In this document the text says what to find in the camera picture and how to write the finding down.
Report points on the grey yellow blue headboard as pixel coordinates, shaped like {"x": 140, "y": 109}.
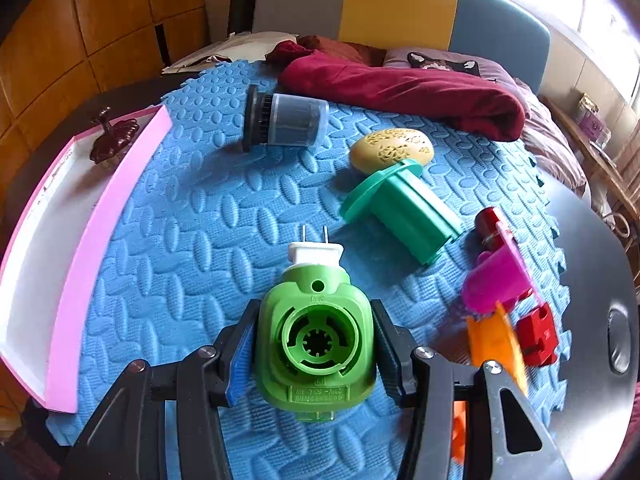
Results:
{"x": 495, "y": 29}

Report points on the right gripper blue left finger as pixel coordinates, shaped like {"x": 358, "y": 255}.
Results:
{"x": 237, "y": 357}

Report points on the dark red blanket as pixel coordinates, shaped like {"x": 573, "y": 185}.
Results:
{"x": 465, "y": 102}

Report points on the black clear filter canister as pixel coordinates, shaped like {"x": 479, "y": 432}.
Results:
{"x": 283, "y": 120}

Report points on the magenta plastic cup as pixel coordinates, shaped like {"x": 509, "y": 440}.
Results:
{"x": 500, "y": 278}

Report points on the wooden wardrobe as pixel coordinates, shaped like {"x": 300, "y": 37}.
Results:
{"x": 60, "y": 53}

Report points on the purple box on table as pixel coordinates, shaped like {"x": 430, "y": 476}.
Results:
{"x": 586, "y": 115}

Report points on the red metal flashlight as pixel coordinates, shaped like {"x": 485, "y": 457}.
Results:
{"x": 492, "y": 227}

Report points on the mauve striped duvet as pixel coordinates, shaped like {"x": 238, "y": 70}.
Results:
{"x": 544, "y": 139}

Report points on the rust red cushion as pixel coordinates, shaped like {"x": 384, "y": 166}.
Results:
{"x": 347, "y": 51}

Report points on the green plug-in device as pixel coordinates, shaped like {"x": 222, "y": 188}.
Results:
{"x": 314, "y": 353}

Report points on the orange toy block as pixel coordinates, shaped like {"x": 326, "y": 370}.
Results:
{"x": 490, "y": 338}

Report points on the yellow perforated oval case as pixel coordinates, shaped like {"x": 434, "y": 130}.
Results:
{"x": 383, "y": 148}

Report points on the pink white cardboard tray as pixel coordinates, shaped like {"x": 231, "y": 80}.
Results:
{"x": 54, "y": 255}

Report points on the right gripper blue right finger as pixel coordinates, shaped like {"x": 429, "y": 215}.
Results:
{"x": 393, "y": 347}

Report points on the blue foam puzzle mat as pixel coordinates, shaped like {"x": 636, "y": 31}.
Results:
{"x": 206, "y": 229}

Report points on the wooden side table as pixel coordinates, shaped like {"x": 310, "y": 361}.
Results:
{"x": 598, "y": 162}

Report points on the teal plastic spool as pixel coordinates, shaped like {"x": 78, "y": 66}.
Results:
{"x": 407, "y": 207}

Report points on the beige folded cloth bag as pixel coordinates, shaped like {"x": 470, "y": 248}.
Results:
{"x": 246, "y": 46}

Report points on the purple cat pillow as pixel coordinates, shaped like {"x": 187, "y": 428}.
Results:
{"x": 424, "y": 58}

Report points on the red puzzle piece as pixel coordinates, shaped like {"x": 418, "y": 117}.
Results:
{"x": 537, "y": 337}

